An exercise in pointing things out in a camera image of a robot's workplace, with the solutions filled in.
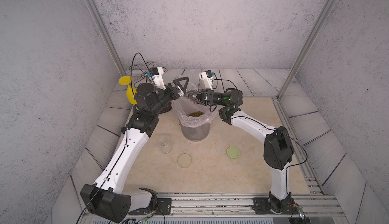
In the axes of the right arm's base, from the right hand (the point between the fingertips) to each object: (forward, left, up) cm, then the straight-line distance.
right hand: (187, 100), depth 60 cm
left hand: (+8, +1, +3) cm, 9 cm away
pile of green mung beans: (+22, -1, -36) cm, 42 cm away
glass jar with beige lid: (+3, +18, -41) cm, 45 cm away
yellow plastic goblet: (+25, +37, -9) cm, 45 cm away
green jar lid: (-1, -24, -44) cm, 49 cm away
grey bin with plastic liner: (+4, -2, -17) cm, 17 cm away
